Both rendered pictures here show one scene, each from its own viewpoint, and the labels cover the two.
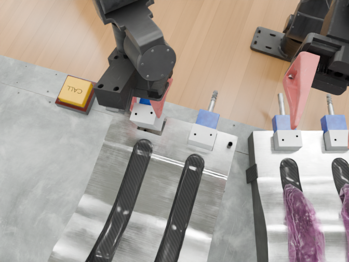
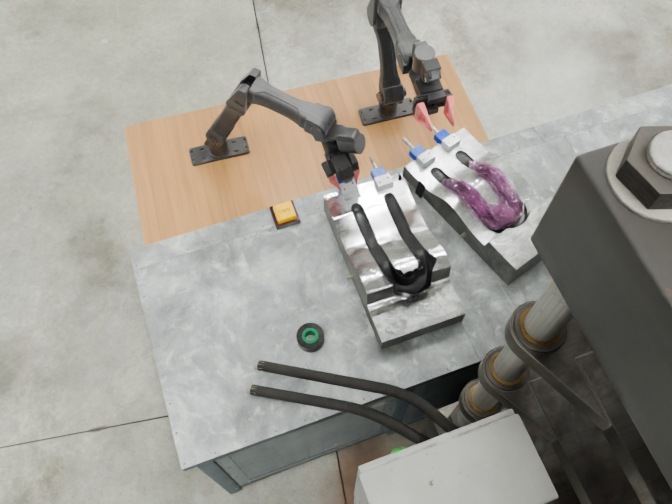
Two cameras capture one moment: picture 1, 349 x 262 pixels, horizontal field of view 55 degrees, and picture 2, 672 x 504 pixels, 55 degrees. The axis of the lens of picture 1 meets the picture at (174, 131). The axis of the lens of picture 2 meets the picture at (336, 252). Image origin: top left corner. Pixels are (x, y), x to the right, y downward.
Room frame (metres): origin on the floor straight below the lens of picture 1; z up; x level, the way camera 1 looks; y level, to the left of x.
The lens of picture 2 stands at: (-0.59, 0.72, 2.60)
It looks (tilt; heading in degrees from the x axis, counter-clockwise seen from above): 63 degrees down; 324
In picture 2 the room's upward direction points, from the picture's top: straight up
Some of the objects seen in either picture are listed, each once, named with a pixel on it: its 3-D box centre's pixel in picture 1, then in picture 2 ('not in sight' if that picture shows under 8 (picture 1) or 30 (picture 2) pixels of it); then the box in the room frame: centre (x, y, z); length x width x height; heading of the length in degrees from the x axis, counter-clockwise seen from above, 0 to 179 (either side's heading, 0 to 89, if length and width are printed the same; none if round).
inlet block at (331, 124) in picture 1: (332, 121); (440, 135); (0.26, -0.35, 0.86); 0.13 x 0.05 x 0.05; 0
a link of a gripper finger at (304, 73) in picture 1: (316, 95); (430, 115); (0.16, -0.16, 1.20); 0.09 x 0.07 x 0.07; 159
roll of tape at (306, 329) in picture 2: not in sight; (310, 337); (-0.04, 0.41, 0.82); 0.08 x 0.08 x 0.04
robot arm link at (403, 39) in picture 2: not in sight; (396, 34); (0.47, -0.29, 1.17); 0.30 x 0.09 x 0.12; 159
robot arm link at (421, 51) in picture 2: not in sight; (419, 58); (0.31, -0.24, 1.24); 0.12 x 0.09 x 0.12; 159
